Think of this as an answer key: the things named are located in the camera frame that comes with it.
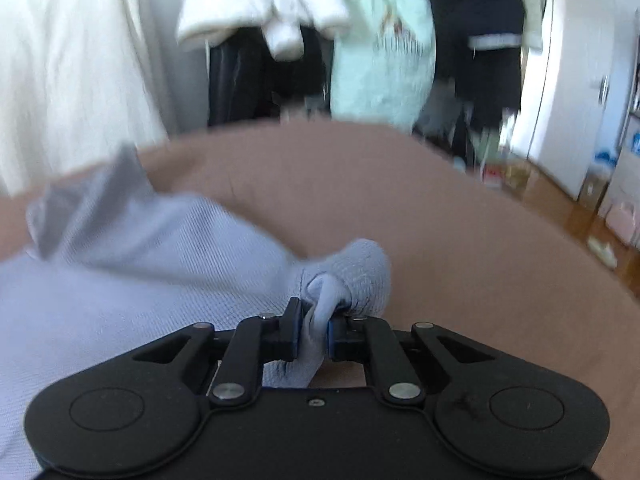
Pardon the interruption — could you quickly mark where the dark coat with grey stripes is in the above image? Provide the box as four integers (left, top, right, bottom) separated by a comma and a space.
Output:
390, 0, 526, 133

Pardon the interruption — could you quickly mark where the white quilted jacket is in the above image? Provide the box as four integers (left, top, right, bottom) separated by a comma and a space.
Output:
176, 0, 351, 61

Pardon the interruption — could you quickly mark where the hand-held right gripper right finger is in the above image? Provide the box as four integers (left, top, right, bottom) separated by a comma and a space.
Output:
325, 311, 498, 406

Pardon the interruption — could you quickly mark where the cardboard box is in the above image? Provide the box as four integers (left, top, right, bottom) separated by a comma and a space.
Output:
597, 145, 640, 221

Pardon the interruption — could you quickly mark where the grey mesh shirt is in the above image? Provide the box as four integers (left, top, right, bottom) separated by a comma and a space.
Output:
0, 142, 392, 480

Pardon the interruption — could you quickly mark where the pale hanging garment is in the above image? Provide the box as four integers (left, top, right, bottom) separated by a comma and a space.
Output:
515, 0, 551, 51

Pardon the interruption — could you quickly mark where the white door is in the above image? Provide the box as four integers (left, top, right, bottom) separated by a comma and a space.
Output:
520, 0, 640, 201

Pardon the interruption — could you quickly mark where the brown bed sheet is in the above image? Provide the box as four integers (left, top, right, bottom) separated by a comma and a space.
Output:
0, 121, 640, 476

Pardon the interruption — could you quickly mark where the cream cloth cover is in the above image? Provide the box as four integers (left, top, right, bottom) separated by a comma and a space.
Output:
0, 0, 168, 198

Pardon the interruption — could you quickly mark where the black hanging garment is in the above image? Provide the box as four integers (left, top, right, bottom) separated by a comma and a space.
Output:
207, 25, 333, 128

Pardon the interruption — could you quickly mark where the mint green printed garment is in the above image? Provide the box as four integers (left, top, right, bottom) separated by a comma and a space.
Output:
330, 0, 438, 131

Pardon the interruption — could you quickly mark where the pink box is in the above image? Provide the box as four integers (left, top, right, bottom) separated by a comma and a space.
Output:
607, 200, 637, 246

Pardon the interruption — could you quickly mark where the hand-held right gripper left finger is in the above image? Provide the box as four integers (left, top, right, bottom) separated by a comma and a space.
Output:
131, 297, 303, 407

